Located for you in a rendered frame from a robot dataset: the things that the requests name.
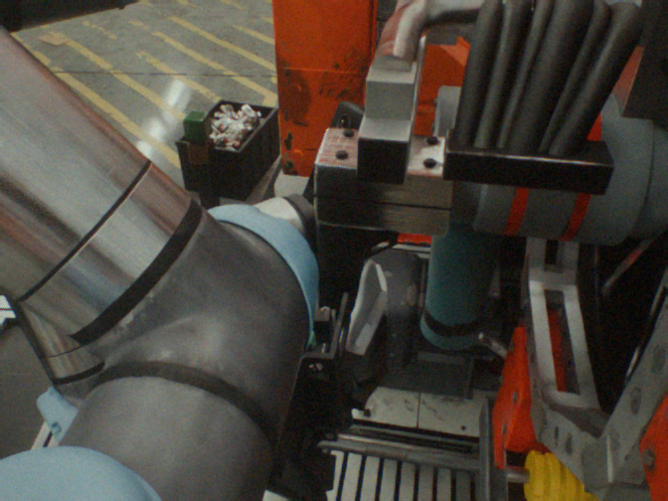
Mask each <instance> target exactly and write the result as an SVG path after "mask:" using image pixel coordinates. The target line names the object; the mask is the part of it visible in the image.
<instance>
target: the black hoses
mask: <svg viewBox="0 0 668 501"><path fill-rule="evenodd" d="M533 8H534V13H533V12H532V10H531V9H532V2H531V0H506V1H505V3H504V4H503V1H502V0H485V1H484V2H482V4H481V6H480V9H479V12H478V15H477V19H476V23H475V26H474V30H473V34H472V38H471V42H470V46H469V51H468V55H467V60H466V65H465V70H464V75H463V80H462V85H461V91H460V96H459V102H458V107H457V113H456V118H455V124H454V128H448V129H447V130H446V133H445V141H444V148H443V156H442V170H441V178H442V180H444V181H455V182H465V183H475V184H486V185H496V186H507V187H517V188H527V189H538V190H548V191H559V192H569V193H579V194H590V195H600V196H603V195H605V194H606V192H607V189H608V186H609V183H610V180H611V178H612V175H613V172H614V169H615V164H614V161H613V159H612V156H611V153H610V150H609V147H608V144H607V142H605V141H597V140H585V139H586V138H587V136H588V134H589V132H590V130H591V128H592V127H593V125H594V123H595V121H596V119H597V117H598V116H599V114H600V112H601V110H602V108H603V106H604V105H605V103H606V101H607V99H608V97H609V95H610V94H611V92H612V90H613V88H614V86H615V84H616V83H617V81H618V79H619V77H620V75H621V73H622V71H623V70H624V68H625V66H626V64H627V62H628V60H629V58H630V56H631V55H632V53H633V51H634V49H635V47H636V45H637V43H638V41H639V39H640V36H641V34H642V31H643V11H642V10H641V9H640V8H639V7H638V6H637V5H636V4H635V3H634V2H630V1H617V2H614V3H612V4H610V5H608V3H607V2H605V1H602V0H595V1H592V0H534V2H533ZM521 49H522V51H521V55H520V58H519V54H520V50H521ZM518 58H519V61H518ZM517 62H518V64H517ZM516 66H517V67H516Z"/></svg>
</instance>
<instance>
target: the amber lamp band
mask: <svg viewBox="0 0 668 501"><path fill-rule="evenodd" d="M187 149H188V155H189V160H190V163H191V164H198V165H210V164H211V163H212V161H213V160H214V158H215V157H216V148H215V141H214V138H213V137H211V139H210V140H209V141H208V143H207V144H206V145H205V146H203V145H192V144H190V142H189V144H188V145H187Z"/></svg>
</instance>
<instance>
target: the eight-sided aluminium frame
mask: <svg viewBox="0 0 668 501"><path fill-rule="evenodd" d="M546 243H547V239H538V238H529V237H527V244H526V254H525V264H524V268H523V270H522V272H521V304H520V308H521V309H523V308H524V321H525V335H526V345H527V356H528V367H529V378H530V389H531V400H532V403H531V408H530V417H531V420H532V424H533V428H534V433H535V436H536V439H537V441H538V442H539V443H543V444H544V445H545V446H546V447H547V448H548V449H549V450H550V451H551V452H552V453H553V454H554V455H555V456H556V457H557V458H558V459H559V460H560V461H561V462H562V463H563V464H564V465H565V466H566V467H567V468H568V469H569V470H570V471H571V472H572V474H573V475H574V476H575V477H576V478H577V479H578V480H579V481H580V482H581V483H582V484H583V485H584V492H586V493H591V494H593V495H594V496H595V497H596V498H597V499H598V500H599V501H651V497H650V493H649V489H648V484H647V480H646V476H645V472H644V468H643V464H642V459H641V455H640V451H639V447H638V446H639V440H640V438H641V436H642V435H643V433H644V432H645V431H646V429H647V427H648V426H649V424H650V422H651V420H652V419H653V417H654V415H655V414H656V412H657V410H658V409H659V407H660V405H661V404H662V402H663V400H664V399H665V397H666V395H667V393H668V306H667V308H666V310H665V312H664V314H663V316H662V318H661V319H660V321H659V323H658V325H657V327H656V329H655V331H654V333H653V335H652V337H651V339H650V341H649V343H648V345H647V347H646V349H645V351H644V353H643V355H642V357H641V358H640V360H639V362H638V364H637V366H636V368H635V370H634V372H633V374H632V376H631V378H630V380H629V382H628V384H627V386H626V388H625V390H624V392H623V394H622V396H621V397H620V399H619V401H618V403H617V405H616V407H615V409H614V411H613V413H612V415H610V414H608V413H606V412H604V411H603V410H602V409H601V407H600V405H599V402H598V400H597V395H596V390H595V384H594V379H593V374H592V369H591V364H590V359H589V354H588V348H587V343H586V338H585V330H584V325H583V320H582V314H581V309H580V304H579V293H578V261H579V250H580V243H575V242H562V241H559V243H558V253H557V264H556V265H554V264H545V254H546ZM547 309H552V310H558V319H559V332H560V345H561V352H562V359H563V366H564V372H565V379H566V386H567V393H566V392H559V391H557V384H556V377H555V369H554V362H553V354H552V347H551V339H550V332H549V324H548V317H547Z"/></svg>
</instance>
